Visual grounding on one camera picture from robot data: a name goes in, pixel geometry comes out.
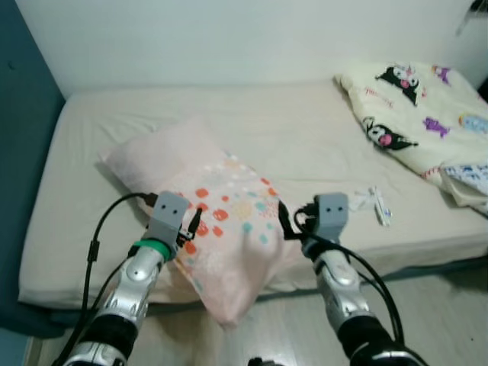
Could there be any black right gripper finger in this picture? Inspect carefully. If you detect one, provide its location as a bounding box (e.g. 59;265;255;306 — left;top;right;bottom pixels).
278;200;298;242

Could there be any pink dotted pillow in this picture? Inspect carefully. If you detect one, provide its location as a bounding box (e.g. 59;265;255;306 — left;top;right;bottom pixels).
101;116;306;329

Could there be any white blue lettered book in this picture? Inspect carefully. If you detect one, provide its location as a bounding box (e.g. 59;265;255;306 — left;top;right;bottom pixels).
441;164;488;201

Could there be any cream cartoon print blanket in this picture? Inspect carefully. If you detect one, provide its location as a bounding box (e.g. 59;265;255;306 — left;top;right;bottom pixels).
334;61;488;216

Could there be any white crumpled tissue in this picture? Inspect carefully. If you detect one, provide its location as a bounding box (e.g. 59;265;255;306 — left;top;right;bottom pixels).
347;191;378;214

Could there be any white wrapper strip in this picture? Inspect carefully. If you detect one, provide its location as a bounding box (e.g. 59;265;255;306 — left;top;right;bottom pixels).
369;187;393;227

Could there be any cream sheeted mattress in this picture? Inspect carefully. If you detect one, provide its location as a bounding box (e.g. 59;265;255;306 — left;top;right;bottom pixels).
17;72;488;310

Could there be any robot right leg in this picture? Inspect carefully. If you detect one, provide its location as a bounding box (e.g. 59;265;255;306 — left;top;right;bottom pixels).
246;355;287;366

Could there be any teal padded headboard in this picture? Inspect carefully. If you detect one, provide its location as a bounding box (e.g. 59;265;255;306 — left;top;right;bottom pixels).
0;0;68;340

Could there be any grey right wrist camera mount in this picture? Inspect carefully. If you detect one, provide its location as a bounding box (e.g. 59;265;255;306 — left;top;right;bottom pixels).
314;193;349;243

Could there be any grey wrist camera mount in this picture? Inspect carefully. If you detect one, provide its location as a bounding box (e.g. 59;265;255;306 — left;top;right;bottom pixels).
314;193;349;243
145;192;190;246

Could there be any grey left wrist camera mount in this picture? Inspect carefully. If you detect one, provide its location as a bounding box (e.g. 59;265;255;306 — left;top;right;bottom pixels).
145;192;190;246

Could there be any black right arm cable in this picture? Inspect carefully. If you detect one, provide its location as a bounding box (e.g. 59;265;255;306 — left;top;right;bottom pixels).
294;204;405;352

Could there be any dark bed frame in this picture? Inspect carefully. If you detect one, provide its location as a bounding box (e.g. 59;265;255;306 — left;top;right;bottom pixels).
46;255;488;317

